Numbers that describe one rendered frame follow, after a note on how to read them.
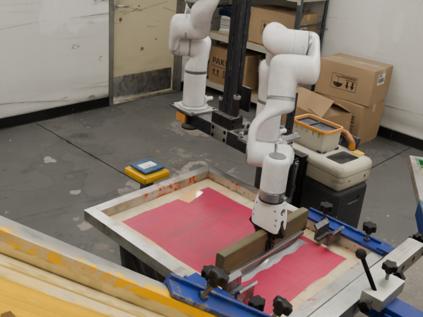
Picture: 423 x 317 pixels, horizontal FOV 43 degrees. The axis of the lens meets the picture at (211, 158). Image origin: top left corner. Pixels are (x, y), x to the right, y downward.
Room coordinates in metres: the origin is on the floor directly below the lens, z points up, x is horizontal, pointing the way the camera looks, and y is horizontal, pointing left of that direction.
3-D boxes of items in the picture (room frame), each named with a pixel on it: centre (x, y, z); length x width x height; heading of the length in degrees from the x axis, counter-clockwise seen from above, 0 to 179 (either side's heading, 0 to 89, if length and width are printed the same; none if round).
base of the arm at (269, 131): (1.90, -0.21, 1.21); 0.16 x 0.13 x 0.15; 132
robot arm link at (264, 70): (1.89, -0.21, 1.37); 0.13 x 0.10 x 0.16; 89
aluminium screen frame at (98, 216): (1.46, -0.09, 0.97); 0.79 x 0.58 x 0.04; 48
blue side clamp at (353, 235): (1.51, -0.45, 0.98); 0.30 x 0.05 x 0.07; 48
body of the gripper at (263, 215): (1.38, -0.18, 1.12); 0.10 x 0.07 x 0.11; 48
